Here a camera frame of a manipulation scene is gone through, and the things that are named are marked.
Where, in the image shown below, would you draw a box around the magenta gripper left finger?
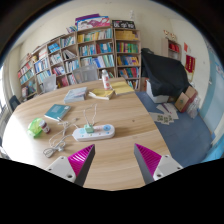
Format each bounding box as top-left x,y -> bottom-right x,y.
46,144 -> 95,186

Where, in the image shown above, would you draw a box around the black sign on shelf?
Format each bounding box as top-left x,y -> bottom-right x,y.
112,20 -> 135,29

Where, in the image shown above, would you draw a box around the brown cardboard box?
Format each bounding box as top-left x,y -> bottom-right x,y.
175,86 -> 197,113

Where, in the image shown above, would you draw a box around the wooden bookshelf right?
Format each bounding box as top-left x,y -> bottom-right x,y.
114,28 -> 141,91

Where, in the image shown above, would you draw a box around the white power strip cord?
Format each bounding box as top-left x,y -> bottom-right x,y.
42,117 -> 81,159

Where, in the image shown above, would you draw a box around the black cloth cover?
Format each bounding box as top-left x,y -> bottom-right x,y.
141,48 -> 190,97

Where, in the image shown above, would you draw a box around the white chair left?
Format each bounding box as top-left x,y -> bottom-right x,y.
43,74 -> 57,93

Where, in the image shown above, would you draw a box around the colourful box on shelf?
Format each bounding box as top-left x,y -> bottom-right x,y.
76,14 -> 110,31

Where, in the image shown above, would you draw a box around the white box under cloth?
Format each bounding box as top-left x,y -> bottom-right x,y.
145,79 -> 170,104

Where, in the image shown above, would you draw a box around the grey book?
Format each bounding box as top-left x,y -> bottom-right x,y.
64,87 -> 87,103

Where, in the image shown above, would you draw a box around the white bottle red label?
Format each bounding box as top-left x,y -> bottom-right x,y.
102,69 -> 112,90

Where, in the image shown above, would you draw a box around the teal book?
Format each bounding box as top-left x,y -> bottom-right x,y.
44,104 -> 71,121

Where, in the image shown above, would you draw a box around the white charger cable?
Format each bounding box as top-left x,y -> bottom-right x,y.
82,103 -> 98,127

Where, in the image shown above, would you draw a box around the grey mesh office chair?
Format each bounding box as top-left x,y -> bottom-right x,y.
72,64 -> 98,84

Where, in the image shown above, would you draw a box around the wooden bookshelf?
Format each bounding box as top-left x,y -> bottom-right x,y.
77,26 -> 116,78
114,28 -> 141,91
18,33 -> 79,99

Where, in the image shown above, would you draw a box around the wooden bookshelf left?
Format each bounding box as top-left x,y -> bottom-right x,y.
18,33 -> 79,99

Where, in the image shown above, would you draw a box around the white power strip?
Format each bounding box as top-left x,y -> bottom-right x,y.
72,124 -> 115,141

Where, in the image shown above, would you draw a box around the green charger plug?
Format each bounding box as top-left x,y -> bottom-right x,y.
84,124 -> 94,133

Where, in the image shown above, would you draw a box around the red banner on wall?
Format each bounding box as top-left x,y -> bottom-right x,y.
185,55 -> 196,73

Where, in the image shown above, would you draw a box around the yellow book stack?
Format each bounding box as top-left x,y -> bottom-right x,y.
111,81 -> 134,96

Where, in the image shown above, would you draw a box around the wooden bookshelf centre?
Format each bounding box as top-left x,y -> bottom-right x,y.
77,26 -> 116,78

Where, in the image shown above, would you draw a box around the yellow open book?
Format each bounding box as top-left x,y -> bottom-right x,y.
89,89 -> 114,100

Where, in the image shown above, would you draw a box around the green plastic container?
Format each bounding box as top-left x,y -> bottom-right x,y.
27,118 -> 42,137

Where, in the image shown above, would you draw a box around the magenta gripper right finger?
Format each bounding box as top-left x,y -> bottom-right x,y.
134,144 -> 182,184

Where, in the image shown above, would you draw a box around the small red-label bottle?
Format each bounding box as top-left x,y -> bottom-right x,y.
39,120 -> 50,134

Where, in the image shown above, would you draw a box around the small wall shelf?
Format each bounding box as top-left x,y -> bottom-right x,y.
161,30 -> 181,61

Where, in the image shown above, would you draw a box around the papers on floor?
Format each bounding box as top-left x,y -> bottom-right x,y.
150,103 -> 179,125

